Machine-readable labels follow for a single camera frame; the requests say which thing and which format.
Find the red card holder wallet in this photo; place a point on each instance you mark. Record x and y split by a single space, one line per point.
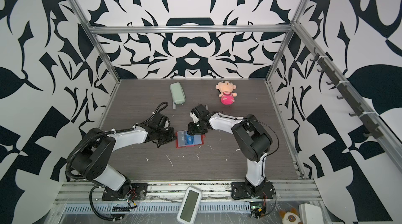
180 142

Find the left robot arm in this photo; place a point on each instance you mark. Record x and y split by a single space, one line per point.
89 160

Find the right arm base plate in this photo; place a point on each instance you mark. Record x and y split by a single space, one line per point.
245 190

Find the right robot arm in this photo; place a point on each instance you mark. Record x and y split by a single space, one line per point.
249 133

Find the pink plush doll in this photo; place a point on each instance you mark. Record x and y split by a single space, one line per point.
227 92

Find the white box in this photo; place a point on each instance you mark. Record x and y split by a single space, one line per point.
310 214

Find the white brown plush toy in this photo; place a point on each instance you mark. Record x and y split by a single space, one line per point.
290 217

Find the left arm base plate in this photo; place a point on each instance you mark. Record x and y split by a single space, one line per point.
132 192

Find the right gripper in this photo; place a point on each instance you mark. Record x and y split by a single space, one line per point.
192 129

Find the white timer display device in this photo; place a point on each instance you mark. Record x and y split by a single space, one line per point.
190 206

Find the blue credit card with chip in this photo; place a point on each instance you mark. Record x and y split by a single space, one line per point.
189 140

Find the small green circuit board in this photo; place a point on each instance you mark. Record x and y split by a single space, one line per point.
257 209

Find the mint green glasses case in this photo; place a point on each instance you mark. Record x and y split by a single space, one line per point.
177 93

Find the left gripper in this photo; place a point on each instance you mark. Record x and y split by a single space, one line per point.
171 136

